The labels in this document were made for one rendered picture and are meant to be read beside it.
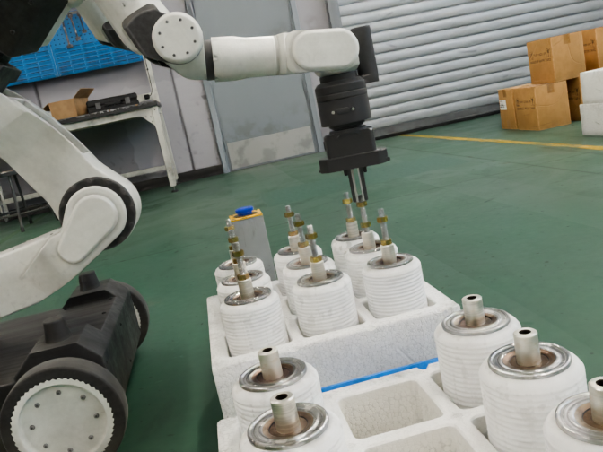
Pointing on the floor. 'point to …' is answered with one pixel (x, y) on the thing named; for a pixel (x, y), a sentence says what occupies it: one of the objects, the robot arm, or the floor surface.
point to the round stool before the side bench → (21, 200)
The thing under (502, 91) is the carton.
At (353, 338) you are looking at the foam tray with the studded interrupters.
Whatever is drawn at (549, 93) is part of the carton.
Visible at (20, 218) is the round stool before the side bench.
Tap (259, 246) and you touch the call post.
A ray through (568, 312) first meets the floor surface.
